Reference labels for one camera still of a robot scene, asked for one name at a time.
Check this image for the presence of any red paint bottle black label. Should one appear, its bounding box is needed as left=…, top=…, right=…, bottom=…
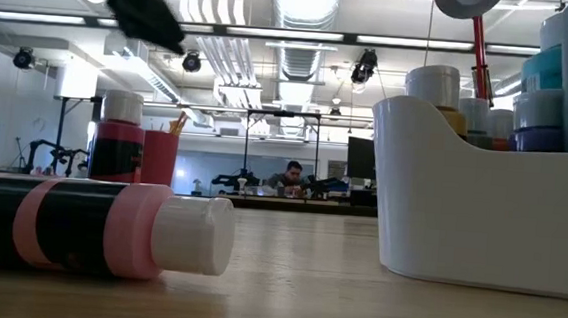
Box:
left=86, top=88, right=148, bottom=185

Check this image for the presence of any white plastic bin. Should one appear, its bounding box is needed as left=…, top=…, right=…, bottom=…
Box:
left=359, top=93, right=568, bottom=302

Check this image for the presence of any pink paint bottle black label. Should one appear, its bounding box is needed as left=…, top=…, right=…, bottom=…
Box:
left=0, top=172, right=239, bottom=287

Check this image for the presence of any dark paint bottle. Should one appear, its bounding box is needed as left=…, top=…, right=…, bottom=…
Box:
left=456, top=95, right=496, bottom=151

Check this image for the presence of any background black monitor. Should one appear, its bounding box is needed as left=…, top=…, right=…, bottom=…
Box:
left=345, top=135, right=382, bottom=182

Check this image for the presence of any brown paint bottle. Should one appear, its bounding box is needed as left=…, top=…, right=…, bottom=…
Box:
left=484, top=107, right=518, bottom=153

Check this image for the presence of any black ceiling spotlight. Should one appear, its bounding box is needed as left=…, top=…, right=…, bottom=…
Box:
left=181, top=50, right=204, bottom=74
left=12, top=45, right=37, bottom=71
left=349, top=46, right=381, bottom=86

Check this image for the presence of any violet paint bottle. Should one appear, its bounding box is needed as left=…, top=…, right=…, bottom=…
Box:
left=508, top=86, right=568, bottom=156

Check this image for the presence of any teal paint bottle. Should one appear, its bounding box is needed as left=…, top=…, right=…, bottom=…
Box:
left=520, top=9, right=568, bottom=97

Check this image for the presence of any person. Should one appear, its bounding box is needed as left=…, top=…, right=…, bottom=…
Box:
left=264, top=158, right=311, bottom=200

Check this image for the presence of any pink-red plastic cup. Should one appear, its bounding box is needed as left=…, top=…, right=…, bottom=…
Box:
left=140, top=128, right=181, bottom=188

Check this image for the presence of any background black rig frame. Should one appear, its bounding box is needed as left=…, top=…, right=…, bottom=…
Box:
left=46, top=92, right=376, bottom=206

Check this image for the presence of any yellow paint bottle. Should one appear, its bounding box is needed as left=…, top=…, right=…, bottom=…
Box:
left=400, top=61, right=474, bottom=142

